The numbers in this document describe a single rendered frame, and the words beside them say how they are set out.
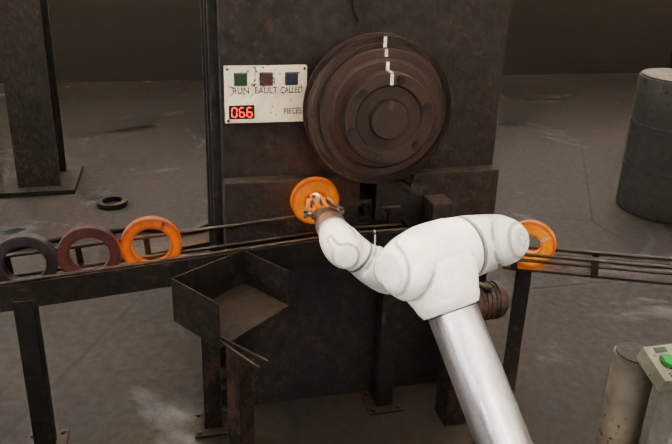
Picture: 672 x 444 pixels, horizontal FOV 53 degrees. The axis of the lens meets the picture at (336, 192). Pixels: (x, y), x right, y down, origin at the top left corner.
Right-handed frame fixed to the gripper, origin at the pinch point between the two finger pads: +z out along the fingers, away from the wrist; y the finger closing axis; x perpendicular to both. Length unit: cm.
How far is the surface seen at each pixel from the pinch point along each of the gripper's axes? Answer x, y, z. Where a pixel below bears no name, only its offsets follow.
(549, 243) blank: -11, 72, -24
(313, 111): 28.2, -1.4, -0.5
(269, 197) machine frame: -3.1, -13.5, 7.7
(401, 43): 48, 25, 0
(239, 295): -22.9, -26.6, -18.5
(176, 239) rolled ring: -12.1, -44.0, 0.2
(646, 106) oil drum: -23, 242, 153
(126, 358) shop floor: -86, -66, 43
